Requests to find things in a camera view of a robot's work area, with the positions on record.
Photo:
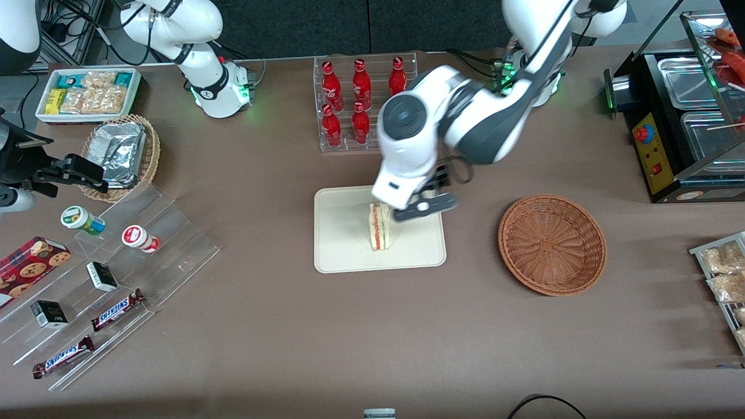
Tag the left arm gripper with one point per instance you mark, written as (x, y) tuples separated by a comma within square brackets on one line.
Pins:
[(441, 179)]

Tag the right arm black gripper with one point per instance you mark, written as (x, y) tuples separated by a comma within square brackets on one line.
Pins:
[(22, 161)]

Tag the triangle sandwich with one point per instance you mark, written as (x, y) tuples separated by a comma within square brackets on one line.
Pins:
[(379, 230)]

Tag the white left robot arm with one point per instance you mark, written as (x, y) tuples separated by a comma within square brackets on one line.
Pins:
[(489, 116)]

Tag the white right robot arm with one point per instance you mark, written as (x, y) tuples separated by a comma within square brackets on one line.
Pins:
[(192, 41)]

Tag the white snack tray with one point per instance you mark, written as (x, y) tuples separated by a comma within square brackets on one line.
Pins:
[(87, 118)]

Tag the tan wicker basket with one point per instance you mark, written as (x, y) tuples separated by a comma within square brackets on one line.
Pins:
[(148, 163)]

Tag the cream plastic tray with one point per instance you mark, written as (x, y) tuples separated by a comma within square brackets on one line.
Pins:
[(343, 244)]

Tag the brown round wicker basket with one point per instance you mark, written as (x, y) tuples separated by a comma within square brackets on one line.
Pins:
[(552, 244)]

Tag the grey snack tray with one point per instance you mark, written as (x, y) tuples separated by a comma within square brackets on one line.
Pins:
[(698, 251)]

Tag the silver foil package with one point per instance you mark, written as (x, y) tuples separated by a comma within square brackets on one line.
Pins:
[(119, 151)]

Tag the green lid cup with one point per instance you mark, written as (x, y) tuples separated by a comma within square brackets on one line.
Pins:
[(78, 218)]

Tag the clear bag of biscuits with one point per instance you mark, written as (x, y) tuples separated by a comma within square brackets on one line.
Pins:
[(99, 79), (112, 100), (78, 102)]

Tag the red lid cup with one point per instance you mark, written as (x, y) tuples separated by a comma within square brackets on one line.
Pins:
[(137, 237)]

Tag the yellow snack packet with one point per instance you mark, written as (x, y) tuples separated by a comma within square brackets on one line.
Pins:
[(55, 101)]

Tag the clear acrylic bottle rack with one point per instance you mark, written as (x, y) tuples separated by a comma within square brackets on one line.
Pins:
[(346, 148)]

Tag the teal snack packet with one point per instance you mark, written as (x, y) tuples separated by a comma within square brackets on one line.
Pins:
[(70, 80)]

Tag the small black box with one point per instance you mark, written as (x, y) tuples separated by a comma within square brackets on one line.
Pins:
[(102, 276), (49, 314)]

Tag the red cola bottle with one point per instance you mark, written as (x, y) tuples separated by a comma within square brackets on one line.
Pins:
[(361, 125), (332, 128), (332, 87), (397, 78), (361, 87)]

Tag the red cookie box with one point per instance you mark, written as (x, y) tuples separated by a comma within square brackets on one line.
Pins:
[(29, 267)]

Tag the clear acrylic stepped display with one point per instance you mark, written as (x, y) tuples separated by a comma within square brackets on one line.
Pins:
[(174, 250)]

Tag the brown snickers bar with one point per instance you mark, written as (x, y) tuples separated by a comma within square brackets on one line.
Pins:
[(116, 310), (63, 357)]

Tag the black food warmer yellow panel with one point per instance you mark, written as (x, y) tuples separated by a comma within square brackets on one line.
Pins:
[(655, 145)]

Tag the steel food warmer pan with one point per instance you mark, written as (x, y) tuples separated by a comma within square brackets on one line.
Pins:
[(710, 139), (692, 81)]

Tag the clear bag of snacks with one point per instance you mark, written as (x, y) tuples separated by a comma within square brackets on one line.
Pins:
[(722, 259), (740, 317), (727, 288)]

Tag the red sausage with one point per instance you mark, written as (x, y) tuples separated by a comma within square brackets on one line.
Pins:
[(734, 67)]

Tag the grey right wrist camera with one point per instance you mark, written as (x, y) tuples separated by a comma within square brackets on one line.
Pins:
[(14, 201)]

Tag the grey metal frame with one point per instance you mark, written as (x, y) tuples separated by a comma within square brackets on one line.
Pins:
[(87, 32)]

